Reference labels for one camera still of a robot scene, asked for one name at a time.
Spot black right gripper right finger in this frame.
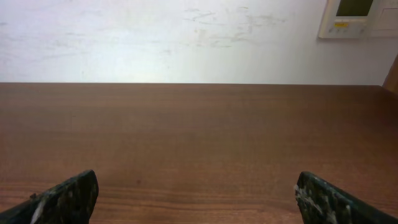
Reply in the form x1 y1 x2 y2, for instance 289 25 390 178
294 171 397 224

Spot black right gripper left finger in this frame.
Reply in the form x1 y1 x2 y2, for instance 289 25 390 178
1 170 99 224

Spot white wall thermostat panel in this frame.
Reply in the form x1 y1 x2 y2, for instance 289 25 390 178
318 0 397 39

